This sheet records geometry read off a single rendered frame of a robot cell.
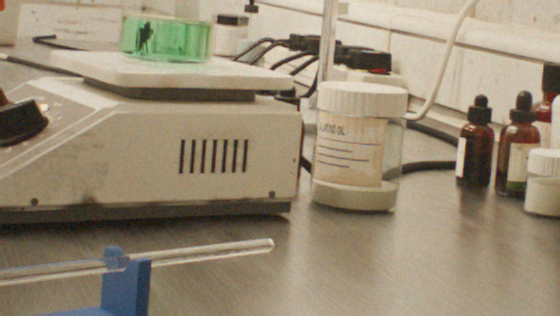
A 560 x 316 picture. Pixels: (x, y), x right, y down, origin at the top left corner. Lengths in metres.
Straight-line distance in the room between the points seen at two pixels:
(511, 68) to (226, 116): 0.52
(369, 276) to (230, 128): 0.14
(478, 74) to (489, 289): 0.65
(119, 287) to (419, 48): 0.94
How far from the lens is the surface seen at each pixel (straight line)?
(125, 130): 0.71
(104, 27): 3.27
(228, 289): 0.60
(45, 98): 0.77
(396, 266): 0.68
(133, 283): 0.51
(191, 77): 0.73
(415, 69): 1.43
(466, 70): 1.30
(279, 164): 0.76
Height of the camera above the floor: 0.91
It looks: 7 degrees down
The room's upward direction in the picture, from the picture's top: 5 degrees clockwise
